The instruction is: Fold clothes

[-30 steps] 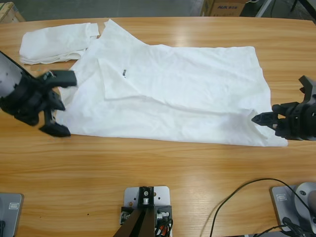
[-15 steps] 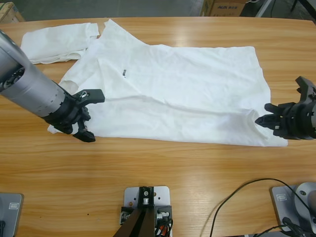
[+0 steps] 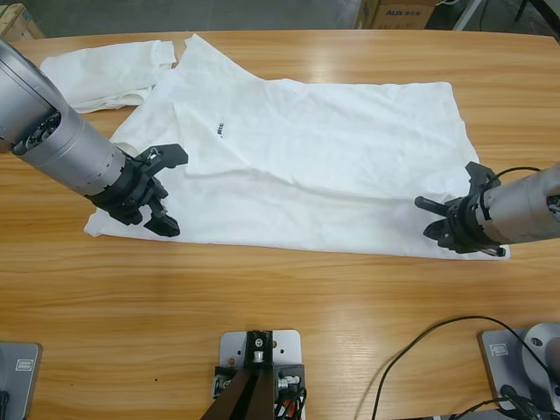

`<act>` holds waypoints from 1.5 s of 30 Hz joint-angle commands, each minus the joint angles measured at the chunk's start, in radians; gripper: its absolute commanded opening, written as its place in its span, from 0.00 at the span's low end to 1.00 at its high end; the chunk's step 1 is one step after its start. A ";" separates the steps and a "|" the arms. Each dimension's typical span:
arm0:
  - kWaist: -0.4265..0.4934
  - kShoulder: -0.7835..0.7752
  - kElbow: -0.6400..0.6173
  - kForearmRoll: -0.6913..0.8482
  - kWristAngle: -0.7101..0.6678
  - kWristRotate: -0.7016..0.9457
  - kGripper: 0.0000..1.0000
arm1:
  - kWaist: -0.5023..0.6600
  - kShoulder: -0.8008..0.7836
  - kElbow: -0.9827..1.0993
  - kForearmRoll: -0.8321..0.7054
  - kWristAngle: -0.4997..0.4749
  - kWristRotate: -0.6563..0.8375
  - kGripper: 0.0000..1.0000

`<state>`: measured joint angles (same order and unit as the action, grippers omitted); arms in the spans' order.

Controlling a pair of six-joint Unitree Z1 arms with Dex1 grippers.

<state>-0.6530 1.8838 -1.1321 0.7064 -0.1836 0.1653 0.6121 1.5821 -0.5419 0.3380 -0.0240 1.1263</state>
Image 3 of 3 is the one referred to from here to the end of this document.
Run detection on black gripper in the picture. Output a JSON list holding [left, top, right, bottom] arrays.
[[414, 160, 504, 257], [86, 143, 190, 238]]

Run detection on white Unitree print t-shirt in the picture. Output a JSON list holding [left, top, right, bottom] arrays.
[[83, 33, 512, 262]]

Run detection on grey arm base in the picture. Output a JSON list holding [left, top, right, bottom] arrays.
[[476, 322, 560, 412], [0, 340, 44, 420]]

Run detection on cardboard box with AUX print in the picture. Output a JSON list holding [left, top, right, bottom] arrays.
[[374, 0, 438, 30]]

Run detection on wooden crate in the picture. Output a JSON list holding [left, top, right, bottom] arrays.
[[0, 3, 45, 41]]

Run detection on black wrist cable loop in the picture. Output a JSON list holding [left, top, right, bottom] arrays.
[[493, 164, 543, 183]]

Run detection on long thin black cable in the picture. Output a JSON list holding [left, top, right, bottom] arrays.
[[374, 315, 524, 420]]

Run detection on white mount block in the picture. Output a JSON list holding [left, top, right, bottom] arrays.
[[218, 330, 304, 395]]

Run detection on white metal frame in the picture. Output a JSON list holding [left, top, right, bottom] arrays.
[[452, 0, 494, 32]]

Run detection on black metal frame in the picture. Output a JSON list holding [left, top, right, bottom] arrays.
[[514, 0, 560, 43]]

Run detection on black base plug cable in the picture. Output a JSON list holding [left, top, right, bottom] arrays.
[[454, 384, 560, 420]]

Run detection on dark camera post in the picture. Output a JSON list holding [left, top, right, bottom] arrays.
[[203, 331, 281, 420]]

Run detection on black bracket with connectors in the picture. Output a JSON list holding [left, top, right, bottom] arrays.
[[213, 361, 307, 420]]

